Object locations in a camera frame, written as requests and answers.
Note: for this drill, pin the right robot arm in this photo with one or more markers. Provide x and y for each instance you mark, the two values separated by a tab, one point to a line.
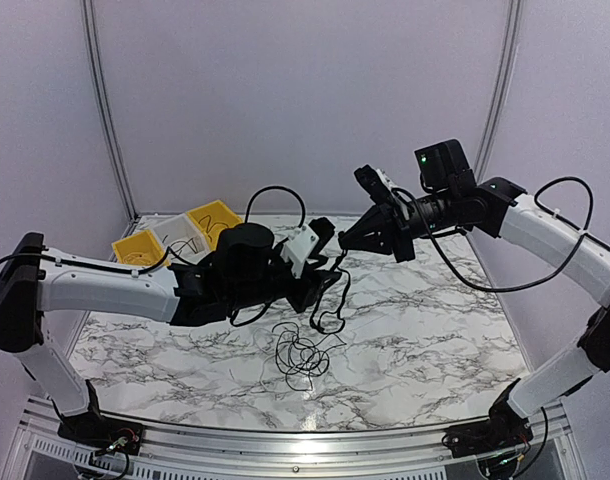
504	210

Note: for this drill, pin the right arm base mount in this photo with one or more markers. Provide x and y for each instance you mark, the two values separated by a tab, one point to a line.
497	432

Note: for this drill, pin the yellow bin near left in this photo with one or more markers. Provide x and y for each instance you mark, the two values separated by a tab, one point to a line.
140	249

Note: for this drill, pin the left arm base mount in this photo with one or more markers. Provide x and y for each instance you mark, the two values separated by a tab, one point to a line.
99	431

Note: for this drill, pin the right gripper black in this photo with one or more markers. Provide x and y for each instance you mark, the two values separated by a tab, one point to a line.
397	230

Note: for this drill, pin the aluminium front rail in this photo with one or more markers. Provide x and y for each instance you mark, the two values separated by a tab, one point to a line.
178	451

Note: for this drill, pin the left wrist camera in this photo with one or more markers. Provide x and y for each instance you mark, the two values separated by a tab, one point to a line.
306	241

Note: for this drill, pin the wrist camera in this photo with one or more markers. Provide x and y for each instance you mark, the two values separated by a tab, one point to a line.
376	184
306	241

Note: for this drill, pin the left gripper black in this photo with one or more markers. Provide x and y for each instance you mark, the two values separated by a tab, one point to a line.
304	298

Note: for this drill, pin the yellow bin far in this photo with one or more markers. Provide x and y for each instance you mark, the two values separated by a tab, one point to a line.
213	218

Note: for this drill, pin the right corner aluminium post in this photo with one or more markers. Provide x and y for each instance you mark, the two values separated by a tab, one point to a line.
501	86

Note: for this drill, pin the yellow bin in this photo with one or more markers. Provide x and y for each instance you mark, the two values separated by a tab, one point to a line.
213	218
140	249

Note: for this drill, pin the corner aluminium post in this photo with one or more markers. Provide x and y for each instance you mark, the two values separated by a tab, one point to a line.
501	86
102	99

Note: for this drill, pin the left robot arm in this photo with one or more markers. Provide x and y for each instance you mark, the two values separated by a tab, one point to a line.
248	268

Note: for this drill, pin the left corner aluminium post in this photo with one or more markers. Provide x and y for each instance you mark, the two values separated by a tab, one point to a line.
102	99

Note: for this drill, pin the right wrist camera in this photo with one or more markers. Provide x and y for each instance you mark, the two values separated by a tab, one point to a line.
376	184

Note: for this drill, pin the white bin middle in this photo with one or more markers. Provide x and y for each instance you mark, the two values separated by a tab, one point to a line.
180	235

